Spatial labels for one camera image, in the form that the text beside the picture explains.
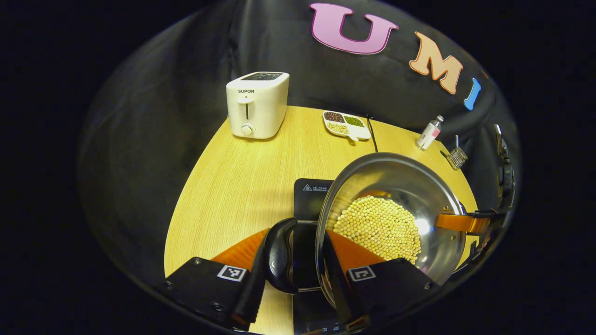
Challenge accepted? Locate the white divided dish of beans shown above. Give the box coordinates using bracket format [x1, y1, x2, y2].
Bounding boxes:
[323, 111, 372, 141]

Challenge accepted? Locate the black power cable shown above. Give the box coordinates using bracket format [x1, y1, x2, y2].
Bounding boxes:
[366, 115, 379, 154]

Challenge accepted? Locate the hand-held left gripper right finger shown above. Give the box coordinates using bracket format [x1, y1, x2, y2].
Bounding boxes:
[321, 229, 440, 332]

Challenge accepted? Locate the steel pot with black handles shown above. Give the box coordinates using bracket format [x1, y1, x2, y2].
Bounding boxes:
[263, 152, 469, 313]

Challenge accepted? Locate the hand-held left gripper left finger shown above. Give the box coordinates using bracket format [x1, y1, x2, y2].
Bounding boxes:
[163, 228, 271, 329]

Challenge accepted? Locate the clear bottle with pink label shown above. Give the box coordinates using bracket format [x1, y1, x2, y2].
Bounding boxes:
[415, 115, 444, 150]

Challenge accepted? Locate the black induction cooktop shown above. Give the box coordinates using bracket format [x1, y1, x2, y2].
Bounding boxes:
[292, 178, 355, 335]

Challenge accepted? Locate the pile of yellow soybeans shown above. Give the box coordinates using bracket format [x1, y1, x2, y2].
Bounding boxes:
[332, 195, 422, 265]

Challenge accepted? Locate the white toaster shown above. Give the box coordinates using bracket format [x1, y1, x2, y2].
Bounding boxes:
[226, 71, 290, 140]

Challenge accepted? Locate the small wire basket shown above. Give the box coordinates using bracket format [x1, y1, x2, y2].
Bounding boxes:
[446, 147, 469, 170]

